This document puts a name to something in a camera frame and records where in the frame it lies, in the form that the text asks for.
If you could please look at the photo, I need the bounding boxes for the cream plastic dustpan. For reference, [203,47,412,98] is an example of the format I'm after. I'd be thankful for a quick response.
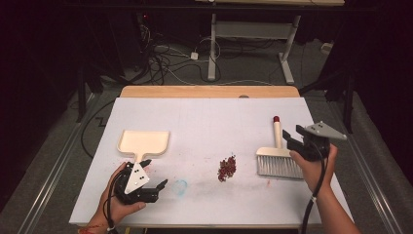
[116,129,170,164]

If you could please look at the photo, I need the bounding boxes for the metal floor rail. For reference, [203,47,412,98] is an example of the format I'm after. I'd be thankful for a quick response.
[327,94,405,234]
[16,93,100,234]

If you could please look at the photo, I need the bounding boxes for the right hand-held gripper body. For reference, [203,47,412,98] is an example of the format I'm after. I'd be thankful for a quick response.
[293,120,348,163]

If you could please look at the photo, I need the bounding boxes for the white foam mat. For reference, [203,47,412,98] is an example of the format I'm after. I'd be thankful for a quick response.
[68,97,354,227]

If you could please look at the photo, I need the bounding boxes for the black metal stand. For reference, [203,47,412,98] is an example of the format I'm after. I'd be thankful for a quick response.
[75,58,90,124]
[298,64,356,135]

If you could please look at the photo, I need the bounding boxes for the red and green beans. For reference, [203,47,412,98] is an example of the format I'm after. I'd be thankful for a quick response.
[217,154,238,183]

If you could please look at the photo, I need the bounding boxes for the right hand-held gripper black cable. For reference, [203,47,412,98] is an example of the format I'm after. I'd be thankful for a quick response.
[300,140,327,234]

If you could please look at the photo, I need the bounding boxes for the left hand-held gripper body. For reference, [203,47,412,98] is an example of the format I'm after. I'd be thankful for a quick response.
[113,159,161,206]

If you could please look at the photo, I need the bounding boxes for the cream brush with grey bristles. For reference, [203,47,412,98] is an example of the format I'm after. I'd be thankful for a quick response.
[255,115,305,179]

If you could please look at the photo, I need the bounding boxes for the wooden table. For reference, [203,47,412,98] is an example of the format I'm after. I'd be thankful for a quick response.
[120,85,300,99]

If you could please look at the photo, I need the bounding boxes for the white metal frame desk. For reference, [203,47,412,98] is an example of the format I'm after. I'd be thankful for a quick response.
[194,0,345,86]

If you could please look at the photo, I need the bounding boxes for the person's left hand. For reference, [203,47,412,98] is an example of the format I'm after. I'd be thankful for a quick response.
[96,161,147,226]

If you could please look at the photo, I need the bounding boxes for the tangle of floor cables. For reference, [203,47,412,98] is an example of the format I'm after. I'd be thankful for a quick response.
[137,23,223,86]

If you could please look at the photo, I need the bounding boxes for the person's right hand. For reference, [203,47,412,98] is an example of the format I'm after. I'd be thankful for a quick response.
[289,142,339,193]

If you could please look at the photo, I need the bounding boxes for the hand-held gripper black cable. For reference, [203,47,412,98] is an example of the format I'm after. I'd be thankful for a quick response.
[102,171,123,234]
[300,140,327,234]

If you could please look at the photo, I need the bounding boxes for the left hand-held gripper black cable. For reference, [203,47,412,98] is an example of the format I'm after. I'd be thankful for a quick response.
[102,171,123,234]

